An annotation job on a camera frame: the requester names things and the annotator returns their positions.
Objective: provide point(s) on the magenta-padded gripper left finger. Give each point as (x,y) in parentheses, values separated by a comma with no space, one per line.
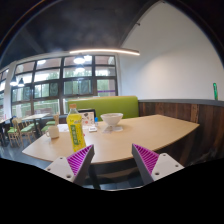
(60,166)

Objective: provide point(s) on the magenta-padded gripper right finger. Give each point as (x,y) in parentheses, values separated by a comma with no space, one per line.
(165,165)

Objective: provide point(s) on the yellow drink bottle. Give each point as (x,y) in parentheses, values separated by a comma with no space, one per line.
(76,131)

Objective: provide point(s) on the white ribbed mug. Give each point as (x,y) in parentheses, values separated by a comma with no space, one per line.
(53,132)

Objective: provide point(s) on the wooden chairs with green seats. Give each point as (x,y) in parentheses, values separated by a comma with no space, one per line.
(26,128)

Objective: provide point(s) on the dark-framed picture book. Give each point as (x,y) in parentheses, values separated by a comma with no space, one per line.
(88,118)

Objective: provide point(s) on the light wooden dining table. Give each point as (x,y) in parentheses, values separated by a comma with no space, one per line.
(35,116)

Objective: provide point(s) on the small blue-capped bottle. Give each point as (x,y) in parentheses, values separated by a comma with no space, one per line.
(96,122)

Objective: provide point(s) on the reddish printed card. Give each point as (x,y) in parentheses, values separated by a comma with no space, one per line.
(106,130)

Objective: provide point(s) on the white paper slip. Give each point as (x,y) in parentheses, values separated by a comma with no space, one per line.
(117,128)

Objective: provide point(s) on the white bowl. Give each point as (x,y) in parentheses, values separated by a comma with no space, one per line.
(111,118)

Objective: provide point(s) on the green upholstered bench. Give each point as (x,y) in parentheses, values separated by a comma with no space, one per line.
(115,105)

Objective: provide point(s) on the green glass bottle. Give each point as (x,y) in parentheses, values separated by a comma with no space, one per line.
(215,91)

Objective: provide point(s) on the long linear ceiling light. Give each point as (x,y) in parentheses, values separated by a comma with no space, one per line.
(106,51)

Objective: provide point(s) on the dark-framed window wall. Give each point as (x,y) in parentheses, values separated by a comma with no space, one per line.
(60,80)

